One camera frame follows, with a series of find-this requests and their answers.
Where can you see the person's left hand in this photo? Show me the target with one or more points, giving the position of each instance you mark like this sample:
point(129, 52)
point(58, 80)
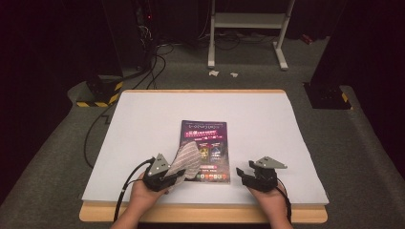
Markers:
point(143, 197)

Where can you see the person's right hand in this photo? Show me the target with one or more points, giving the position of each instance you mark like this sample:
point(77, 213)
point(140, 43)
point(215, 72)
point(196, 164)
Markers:
point(273, 205)

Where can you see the white paper scrap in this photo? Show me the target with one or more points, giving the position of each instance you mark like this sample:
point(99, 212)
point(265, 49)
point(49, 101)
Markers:
point(214, 73)
point(234, 75)

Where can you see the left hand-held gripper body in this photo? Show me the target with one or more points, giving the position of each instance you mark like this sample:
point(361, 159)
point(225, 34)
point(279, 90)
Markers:
point(157, 179)

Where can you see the magazine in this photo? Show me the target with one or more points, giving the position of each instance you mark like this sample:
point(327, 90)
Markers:
point(210, 133)

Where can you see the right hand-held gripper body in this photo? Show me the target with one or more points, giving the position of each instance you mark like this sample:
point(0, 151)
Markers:
point(266, 178)

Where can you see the striped grey fabric pouch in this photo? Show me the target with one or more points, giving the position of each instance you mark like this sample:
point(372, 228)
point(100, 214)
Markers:
point(187, 157)

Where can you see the wooden table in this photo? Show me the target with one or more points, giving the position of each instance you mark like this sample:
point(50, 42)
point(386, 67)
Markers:
point(207, 214)

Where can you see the white metal stand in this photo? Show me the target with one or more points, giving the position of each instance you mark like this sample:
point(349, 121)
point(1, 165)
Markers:
point(248, 20)

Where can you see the dark equipment rack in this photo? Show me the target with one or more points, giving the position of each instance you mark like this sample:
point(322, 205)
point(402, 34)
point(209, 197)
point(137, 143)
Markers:
point(143, 31)

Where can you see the white table mat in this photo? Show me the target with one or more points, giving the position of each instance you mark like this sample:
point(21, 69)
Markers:
point(159, 105)

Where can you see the small red object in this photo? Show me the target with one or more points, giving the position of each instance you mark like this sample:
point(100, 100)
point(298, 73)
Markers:
point(307, 38)

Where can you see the black yellow striped stand base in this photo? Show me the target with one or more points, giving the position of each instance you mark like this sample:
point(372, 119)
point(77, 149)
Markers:
point(328, 97)
point(102, 92)

